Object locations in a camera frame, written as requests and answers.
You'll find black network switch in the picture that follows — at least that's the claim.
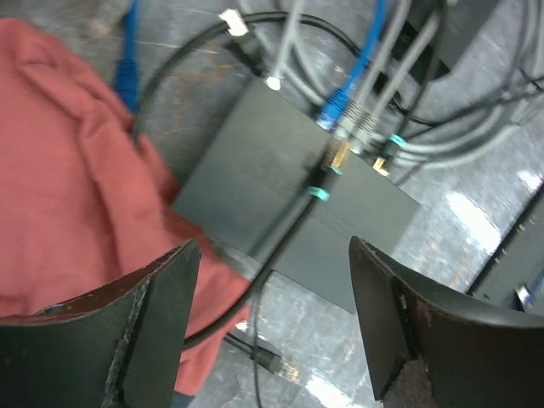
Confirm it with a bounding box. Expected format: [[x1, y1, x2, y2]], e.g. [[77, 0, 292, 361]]
[[173, 79, 419, 313]]

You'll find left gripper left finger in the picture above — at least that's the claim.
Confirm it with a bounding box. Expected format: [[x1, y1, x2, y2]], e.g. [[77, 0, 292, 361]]
[[1, 241, 201, 407]]

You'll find blue ethernet cable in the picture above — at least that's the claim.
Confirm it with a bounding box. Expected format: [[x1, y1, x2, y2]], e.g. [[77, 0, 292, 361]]
[[112, 0, 388, 131]]

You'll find red cloth garment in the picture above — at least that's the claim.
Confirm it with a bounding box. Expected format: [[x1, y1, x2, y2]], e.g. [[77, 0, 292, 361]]
[[0, 16, 252, 399]]

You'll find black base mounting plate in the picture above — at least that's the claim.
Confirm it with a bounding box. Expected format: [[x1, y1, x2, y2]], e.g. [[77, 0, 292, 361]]
[[466, 190, 543, 315]]

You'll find black ethernet patch cable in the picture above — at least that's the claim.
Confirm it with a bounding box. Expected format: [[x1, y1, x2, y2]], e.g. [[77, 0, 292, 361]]
[[131, 8, 362, 150]]

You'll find black power adapter brick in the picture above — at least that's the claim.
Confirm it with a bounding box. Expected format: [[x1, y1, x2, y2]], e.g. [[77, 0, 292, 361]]
[[394, 0, 502, 86]]

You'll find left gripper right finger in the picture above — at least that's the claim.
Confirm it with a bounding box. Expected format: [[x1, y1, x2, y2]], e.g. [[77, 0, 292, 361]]
[[348, 237, 543, 407]]

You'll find black power plug cable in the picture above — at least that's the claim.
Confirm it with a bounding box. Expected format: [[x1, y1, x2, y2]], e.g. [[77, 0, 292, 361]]
[[182, 161, 324, 408]]

